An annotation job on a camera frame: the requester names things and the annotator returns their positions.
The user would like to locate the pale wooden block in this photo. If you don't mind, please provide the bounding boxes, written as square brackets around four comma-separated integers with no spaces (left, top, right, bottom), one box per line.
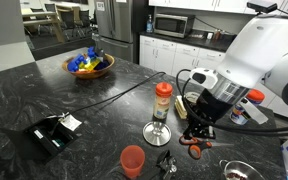
[175,96,187,119]

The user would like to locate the white paper tag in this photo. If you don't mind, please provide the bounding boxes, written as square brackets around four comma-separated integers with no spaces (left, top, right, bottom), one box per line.
[60,115,82,131]

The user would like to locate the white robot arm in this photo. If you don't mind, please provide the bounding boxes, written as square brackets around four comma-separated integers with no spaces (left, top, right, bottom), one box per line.
[184,15,288,140]

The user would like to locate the orange plastic cup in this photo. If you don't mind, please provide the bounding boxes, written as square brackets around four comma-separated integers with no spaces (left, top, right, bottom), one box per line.
[120,145,145,178]

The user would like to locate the blue soap bottle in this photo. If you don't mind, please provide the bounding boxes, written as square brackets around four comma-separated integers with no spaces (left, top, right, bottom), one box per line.
[146,14,153,33]

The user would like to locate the wooden bowl of toy blocks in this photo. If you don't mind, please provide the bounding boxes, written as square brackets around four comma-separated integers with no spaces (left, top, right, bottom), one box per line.
[62,46,115,79]

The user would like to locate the blue container with orange lid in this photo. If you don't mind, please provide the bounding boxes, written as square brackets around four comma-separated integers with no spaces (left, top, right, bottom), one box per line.
[230,89,268,125]

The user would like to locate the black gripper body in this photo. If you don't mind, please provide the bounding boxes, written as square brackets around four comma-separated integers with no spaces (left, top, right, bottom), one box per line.
[183,89,232,140]

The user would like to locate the black power cable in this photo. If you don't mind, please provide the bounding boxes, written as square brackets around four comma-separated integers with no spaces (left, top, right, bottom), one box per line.
[68,71,167,114]

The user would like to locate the orange handled scissors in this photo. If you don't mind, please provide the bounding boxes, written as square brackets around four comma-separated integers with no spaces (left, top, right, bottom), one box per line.
[179,135,229,160]

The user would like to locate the wooden conference table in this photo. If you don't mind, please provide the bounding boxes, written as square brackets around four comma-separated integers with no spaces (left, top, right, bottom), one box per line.
[21,9,65,43]

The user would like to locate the stainless steel refrigerator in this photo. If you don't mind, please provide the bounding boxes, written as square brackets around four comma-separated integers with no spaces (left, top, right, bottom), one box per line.
[94,0,138,63]

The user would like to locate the microwave oven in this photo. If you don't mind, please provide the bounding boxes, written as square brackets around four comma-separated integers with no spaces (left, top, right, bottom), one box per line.
[154,13,195,38]

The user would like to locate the black binder clip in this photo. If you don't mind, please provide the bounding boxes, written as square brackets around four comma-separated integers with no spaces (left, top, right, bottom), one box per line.
[157,150,177,173]

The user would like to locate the metal strainer bowl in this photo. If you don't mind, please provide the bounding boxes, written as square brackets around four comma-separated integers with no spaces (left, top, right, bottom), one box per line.
[219,160,265,180]

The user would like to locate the black countertop outlet box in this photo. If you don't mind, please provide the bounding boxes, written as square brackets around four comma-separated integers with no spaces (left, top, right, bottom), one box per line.
[1,116,78,164]

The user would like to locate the white kitchen cabinets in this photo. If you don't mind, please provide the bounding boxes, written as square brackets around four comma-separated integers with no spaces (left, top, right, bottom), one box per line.
[139,35,225,76]

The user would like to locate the creamer bottle with orange cap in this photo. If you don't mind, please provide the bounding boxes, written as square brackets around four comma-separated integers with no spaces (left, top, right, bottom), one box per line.
[153,82,173,119]

